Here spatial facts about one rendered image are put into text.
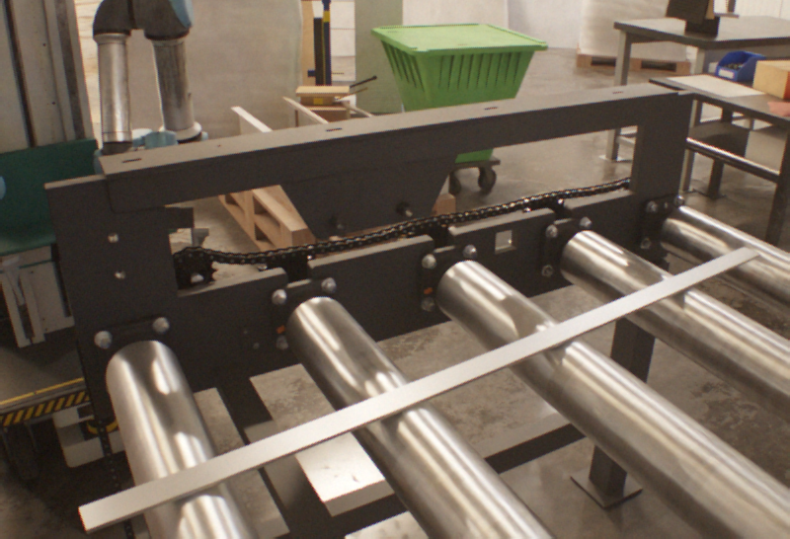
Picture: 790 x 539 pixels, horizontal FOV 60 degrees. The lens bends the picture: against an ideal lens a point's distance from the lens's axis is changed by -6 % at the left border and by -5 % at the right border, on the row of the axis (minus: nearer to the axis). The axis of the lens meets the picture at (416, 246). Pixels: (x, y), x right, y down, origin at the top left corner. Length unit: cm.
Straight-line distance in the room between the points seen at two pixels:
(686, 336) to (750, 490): 42
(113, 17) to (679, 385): 215
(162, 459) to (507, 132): 84
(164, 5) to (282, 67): 270
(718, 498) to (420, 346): 193
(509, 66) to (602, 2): 411
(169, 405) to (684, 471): 67
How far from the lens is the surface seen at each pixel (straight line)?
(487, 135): 134
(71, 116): 219
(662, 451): 99
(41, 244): 208
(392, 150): 125
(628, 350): 191
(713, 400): 269
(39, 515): 230
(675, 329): 130
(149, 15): 190
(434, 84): 379
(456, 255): 139
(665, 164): 172
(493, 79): 392
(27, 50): 219
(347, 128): 124
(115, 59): 191
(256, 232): 357
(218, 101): 460
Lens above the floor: 151
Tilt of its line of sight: 26 degrees down
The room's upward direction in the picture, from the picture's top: 1 degrees clockwise
